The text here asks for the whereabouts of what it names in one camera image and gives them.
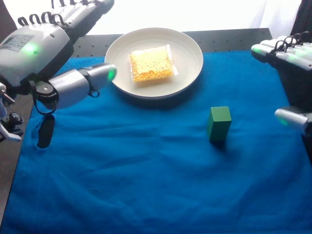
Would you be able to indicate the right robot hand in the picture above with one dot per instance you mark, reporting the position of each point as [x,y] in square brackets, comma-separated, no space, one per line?
[297,80]

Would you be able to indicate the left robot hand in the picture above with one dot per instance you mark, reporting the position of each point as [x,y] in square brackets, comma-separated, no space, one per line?
[36,56]

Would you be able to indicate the yellow snack bag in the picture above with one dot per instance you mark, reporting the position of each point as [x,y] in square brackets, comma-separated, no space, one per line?
[151,65]

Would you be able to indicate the green small object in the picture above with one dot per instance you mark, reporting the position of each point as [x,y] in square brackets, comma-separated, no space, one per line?
[219,126]

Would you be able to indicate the white round plate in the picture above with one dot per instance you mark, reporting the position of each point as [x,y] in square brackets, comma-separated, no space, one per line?
[185,61]

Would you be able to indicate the black curtain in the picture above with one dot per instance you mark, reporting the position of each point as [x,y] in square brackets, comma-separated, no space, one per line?
[303,14]

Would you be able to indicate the blue cloth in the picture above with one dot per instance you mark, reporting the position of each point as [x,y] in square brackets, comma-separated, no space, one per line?
[146,182]

